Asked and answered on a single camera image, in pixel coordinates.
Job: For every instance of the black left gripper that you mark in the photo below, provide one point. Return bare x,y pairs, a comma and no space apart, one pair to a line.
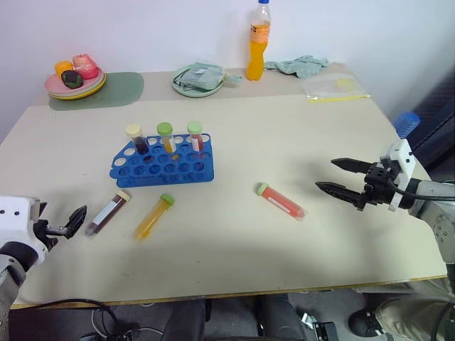
48,234

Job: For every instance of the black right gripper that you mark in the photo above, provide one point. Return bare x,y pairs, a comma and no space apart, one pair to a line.
378,184

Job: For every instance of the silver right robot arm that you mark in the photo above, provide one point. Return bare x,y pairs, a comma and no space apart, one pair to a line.
435,199

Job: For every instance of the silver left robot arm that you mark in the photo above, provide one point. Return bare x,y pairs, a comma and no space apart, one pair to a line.
10,277

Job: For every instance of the dark liquid tube cream cap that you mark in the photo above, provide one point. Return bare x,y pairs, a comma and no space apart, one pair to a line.
139,142
106,213

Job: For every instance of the red liquid tube green cap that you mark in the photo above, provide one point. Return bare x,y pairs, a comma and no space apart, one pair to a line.
196,139
282,202

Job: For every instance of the yellow liquid tube green cap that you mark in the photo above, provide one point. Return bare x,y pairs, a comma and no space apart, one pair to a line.
167,140
153,217

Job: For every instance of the blue plastic test tube rack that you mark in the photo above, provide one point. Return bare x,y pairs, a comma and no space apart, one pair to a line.
167,175

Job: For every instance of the blue ribbed bottle cap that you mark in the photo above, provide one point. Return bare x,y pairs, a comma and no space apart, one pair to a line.
407,124

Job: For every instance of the clear zip bag yellow strip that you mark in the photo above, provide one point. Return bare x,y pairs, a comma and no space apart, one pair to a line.
334,89

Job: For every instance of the crumpled green cloth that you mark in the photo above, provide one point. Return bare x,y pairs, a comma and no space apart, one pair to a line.
302,66

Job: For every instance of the yellow plate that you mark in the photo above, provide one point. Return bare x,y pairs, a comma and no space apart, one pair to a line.
90,93

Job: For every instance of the pink plate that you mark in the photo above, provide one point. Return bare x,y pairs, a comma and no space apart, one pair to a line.
55,85

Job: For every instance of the light green plate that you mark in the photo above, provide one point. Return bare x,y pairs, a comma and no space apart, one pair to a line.
93,87

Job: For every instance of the dark toy food piece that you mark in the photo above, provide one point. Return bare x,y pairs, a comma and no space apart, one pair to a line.
72,79

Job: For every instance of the green placemat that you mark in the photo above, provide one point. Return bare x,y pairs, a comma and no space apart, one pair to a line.
121,89

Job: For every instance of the black shoe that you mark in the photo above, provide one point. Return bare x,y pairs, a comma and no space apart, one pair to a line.
364,323

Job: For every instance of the orange toy fruit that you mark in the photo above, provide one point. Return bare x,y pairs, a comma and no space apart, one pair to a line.
63,66

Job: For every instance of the pink toy apple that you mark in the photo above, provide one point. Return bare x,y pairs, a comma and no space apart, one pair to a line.
85,66

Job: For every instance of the dark rounded shape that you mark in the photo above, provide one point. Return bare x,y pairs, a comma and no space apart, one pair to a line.
279,316

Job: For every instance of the small black floor device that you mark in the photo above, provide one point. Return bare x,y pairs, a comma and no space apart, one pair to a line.
324,331

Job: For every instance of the orange soda plastic bottle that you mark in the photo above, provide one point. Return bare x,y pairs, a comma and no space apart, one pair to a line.
256,53

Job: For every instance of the khaki trouser leg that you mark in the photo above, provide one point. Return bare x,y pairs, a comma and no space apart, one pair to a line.
412,319

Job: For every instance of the folded grey green pouch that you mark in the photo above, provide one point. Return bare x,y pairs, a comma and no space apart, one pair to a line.
202,79

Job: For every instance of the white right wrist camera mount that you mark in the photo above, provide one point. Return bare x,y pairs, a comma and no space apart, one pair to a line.
403,160

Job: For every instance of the black carbon fibre frame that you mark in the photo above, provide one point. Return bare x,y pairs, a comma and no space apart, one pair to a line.
435,117

